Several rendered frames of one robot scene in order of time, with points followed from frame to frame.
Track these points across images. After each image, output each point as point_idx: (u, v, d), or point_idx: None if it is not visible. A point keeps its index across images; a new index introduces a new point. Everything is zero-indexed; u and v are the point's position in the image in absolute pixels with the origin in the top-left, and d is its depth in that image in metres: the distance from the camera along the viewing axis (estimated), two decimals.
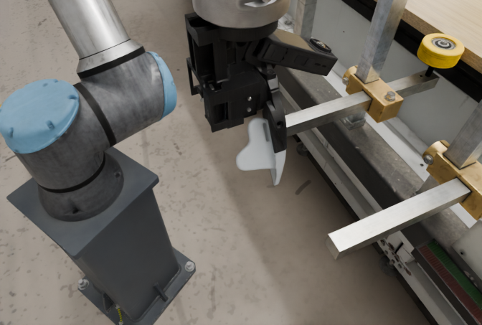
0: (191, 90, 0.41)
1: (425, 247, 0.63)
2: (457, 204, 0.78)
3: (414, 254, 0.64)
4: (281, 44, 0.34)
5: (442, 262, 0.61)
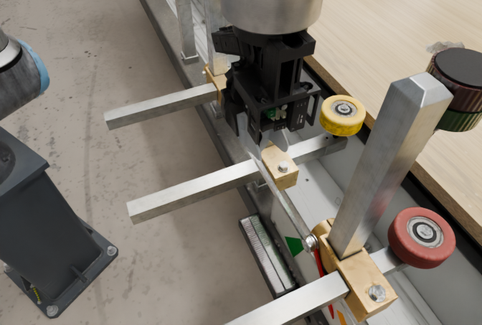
0: (258, 138, 0.36)
1: (246, 219, 0.71)
2: (307, 186, 0.86)
3: (239, 226, 0.72)
4: None
5: (257, 232, 0.69)
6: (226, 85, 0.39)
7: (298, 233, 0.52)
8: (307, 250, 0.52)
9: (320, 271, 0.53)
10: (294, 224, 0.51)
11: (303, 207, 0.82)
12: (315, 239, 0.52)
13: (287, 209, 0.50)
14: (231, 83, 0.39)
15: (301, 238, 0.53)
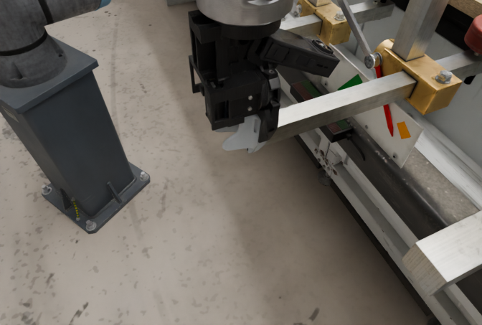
0: (193, 88, 0.41)
1: (298, 83, 0.76)
2: None
3: (291, 91, 0.77)
4: (283, 44, 0.34)
5: (309, 92, 0.74)
6: None
7: (364, 49, 0.57)
8: (371, 64, 0.57)
9: None
10: (361, 38, 0.56)
11: None
12: (379, 54, 0.57)
13: (355, 23, 0.55)
14: None
15: (365, 56, 0.58)
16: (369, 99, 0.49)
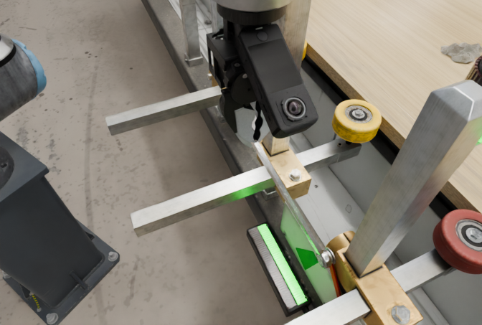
0: None
1: (254, 229, 0.68)
2: (316, 192, 0.83)
3: (247, 236, 0.69)
4: (244, 46, 0.34)
5: (266, 243, 0.66)
6: None
7: (314, 247, 0.49)
8: (323, 265, 0.49)
9: (337, 288, 0.50)
10: (310, 237, 0.48)
11: (312, 215, 0.79)
12: (332, 255, 0.48)
13: (303, 222, 0.47)
14: None
15: (316, 252, 0.49)
16: None
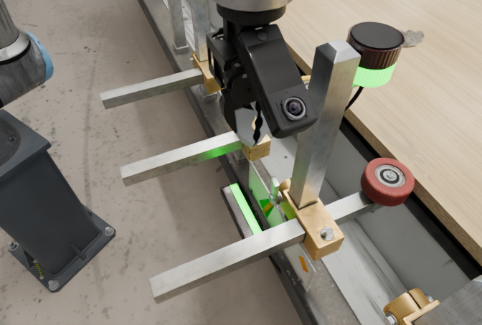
0: None
1: (227, 187, 0.80)
2: (285, 162, 0.95)
3: (221, 194, 0.81)
4: (243, 46, 0.34)
5: (236, 198, 0.78)
6: None
7: (272, 197, 0.59)
8: (271, 204, 0.61)
9: (272, 204, 0.66)
10: (274, 199, 0.57)
11: (280, 181, 0.91)
12: (282, 201, 0.61)
13: (275, 198, 0.55)
14: None
15: (272, 196, 0.60)
16: (260, 252, 0.54)
